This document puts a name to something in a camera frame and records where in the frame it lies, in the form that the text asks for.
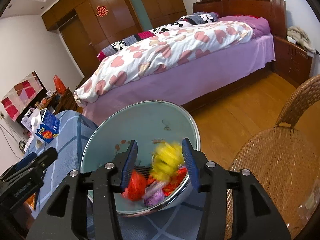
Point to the wooden nightstand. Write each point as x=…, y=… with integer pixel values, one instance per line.
x=290, y=57

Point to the black television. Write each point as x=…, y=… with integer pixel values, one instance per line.
x=43, y=88

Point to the orange red wrapper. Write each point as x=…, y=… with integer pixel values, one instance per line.
x=135, y=186

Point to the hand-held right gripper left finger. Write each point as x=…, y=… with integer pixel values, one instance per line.
x=128, y=165

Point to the wooden bed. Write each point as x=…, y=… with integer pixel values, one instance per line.
x=237, y=7

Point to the orange foil wrapper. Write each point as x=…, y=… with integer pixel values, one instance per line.
x=31, y=201

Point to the purple bed sheet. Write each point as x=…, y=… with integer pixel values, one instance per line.
x=187, y=80

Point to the purple wrapper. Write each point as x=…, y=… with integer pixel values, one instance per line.
x=155, y=196

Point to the patchwork blanket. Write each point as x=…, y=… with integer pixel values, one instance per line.
x=130, y=40

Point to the brown wooden door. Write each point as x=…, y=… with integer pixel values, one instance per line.
x=75, y=45

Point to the wicker chair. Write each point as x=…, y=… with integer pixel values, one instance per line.
x=270, y=160

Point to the red patchwork cover cloth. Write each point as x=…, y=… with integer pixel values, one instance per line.
x=20, y=95

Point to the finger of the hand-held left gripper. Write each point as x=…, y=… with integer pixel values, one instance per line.
x=25, y=161
x=46, y=155

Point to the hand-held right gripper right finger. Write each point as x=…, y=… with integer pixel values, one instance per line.
x=190, y=165

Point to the yellow wrapper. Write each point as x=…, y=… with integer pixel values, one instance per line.
x=165, y=162

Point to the white printed box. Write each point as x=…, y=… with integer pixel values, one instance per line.
x=26, y=121

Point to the red paper decoration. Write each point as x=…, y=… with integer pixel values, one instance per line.
x=102, y=11

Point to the beige cloth pile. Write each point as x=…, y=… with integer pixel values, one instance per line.
x=298, y=36

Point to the light green enamel basin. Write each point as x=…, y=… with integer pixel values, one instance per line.
x=140, y=125

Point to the red plastic bag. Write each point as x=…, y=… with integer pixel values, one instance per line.
x=59, y=85

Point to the blue checked tablecloth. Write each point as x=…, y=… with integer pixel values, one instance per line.
x=67, y=135

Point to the brown wooden wardrobe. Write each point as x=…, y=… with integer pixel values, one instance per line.
x=112, y=17

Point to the blue milk carton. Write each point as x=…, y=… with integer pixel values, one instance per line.
x=47, y=127

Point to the wall socket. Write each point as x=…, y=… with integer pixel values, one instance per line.
x=2, y=116

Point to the white heart print duvet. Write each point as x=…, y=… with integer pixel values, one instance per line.
x=162, y=55

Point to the red snack wrapper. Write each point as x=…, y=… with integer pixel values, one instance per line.
x=175, y=178

